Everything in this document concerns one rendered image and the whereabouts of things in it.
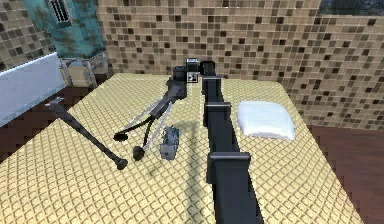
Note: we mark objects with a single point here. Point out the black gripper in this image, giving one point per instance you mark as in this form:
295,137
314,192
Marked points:
177,87

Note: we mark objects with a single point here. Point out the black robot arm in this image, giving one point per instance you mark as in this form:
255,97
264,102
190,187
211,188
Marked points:
225,166

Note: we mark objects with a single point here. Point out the grey blue first-aid kit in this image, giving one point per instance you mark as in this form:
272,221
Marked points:
169,144

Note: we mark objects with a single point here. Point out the black baseball bat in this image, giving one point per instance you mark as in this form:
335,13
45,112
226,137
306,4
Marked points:
85,133

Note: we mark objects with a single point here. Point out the yellow quilted bed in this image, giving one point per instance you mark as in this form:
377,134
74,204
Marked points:
83,186

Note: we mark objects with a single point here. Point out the grey framed side table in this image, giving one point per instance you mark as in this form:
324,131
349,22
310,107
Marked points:
83,71

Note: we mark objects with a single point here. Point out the rusty teal door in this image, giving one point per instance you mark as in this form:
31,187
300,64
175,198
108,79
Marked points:
83,36

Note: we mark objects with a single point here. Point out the white pillow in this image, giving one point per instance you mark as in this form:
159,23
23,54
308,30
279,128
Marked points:
265,120

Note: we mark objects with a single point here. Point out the white barred door vent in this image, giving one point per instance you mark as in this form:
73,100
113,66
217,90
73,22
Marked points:
60,10

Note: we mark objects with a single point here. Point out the dark window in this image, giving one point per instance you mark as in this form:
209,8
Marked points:
350,6

